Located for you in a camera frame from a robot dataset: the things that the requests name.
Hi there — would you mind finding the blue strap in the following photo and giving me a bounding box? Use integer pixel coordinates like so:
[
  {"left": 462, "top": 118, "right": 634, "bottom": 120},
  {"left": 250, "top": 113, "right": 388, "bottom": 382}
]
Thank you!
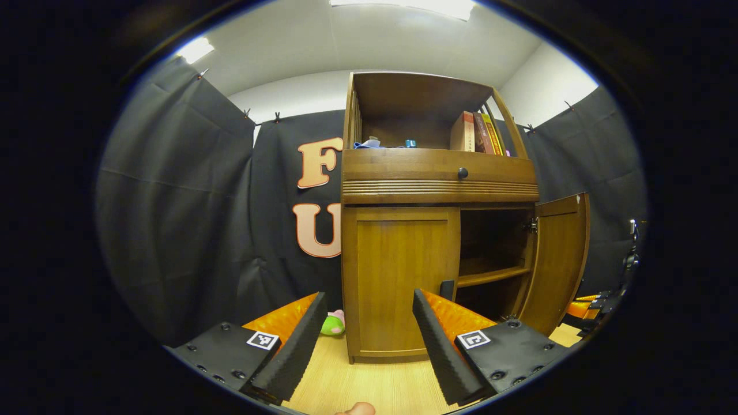
[{"left": 353, "top": 136, "right": 404, "bottom": 150}]

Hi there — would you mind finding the small ceiling light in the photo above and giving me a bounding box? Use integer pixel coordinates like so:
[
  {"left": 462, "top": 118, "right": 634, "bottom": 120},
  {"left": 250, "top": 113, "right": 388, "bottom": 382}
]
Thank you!
[{"left": 176, "top": 37, "right": 216, "bottom": 65}]

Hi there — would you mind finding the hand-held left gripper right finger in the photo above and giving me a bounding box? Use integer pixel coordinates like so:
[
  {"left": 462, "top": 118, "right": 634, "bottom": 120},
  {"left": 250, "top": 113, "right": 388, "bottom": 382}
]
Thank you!
[{"left": 412, "top": 289, "right": 580, "bottom": 407}]

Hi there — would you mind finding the black metal stand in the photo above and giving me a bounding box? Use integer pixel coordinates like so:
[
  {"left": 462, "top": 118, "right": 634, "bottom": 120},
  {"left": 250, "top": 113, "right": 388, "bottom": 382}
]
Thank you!
[{"left": 625, "top": 218, "right": 642, "bottom": 289}]

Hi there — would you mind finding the black backdrop cloth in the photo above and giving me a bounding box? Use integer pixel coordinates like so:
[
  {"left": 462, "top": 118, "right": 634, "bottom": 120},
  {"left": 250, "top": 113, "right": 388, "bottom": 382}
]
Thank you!
[{"left": 95, "top": 56, "right": 647, "bottom": 348}]

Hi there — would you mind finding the long ceiling light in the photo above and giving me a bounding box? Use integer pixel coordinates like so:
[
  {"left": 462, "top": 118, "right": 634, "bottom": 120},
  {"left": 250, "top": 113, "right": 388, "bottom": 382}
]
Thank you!
[{"left": 330, "top": 0, "right": 477, "bottom": 21}]

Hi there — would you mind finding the wooden double-door shoe cabinet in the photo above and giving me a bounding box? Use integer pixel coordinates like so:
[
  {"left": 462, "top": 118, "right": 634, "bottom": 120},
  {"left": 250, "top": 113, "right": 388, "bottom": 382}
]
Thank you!
[{"left": 340, "top": 71, "right": 541, "bottom": 365}]

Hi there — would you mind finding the tan book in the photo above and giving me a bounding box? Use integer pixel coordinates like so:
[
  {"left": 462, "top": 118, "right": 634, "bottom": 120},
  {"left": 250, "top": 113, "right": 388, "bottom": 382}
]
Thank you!
[{"left": 450, "top": 111, "right": 476, "bottom": 153}]

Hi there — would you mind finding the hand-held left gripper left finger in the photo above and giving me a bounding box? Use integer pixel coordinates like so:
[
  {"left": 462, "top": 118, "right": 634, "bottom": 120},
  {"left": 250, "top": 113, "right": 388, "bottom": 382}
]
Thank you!
[{"left": 164, "top": 292, "right": 328, "bottom": 407}]

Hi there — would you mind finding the yellow book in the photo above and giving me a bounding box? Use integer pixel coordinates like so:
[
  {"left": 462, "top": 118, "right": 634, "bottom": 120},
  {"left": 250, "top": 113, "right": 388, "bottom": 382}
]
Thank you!
[{"left": 481, "top": 113, "right": 506, "bottom": 156}]

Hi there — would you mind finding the green plush toy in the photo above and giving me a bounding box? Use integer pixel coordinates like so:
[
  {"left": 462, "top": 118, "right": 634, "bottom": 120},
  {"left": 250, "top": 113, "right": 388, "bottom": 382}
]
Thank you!
[{"left": 321, "top": 310, "right": 346, "bottom": 337}]

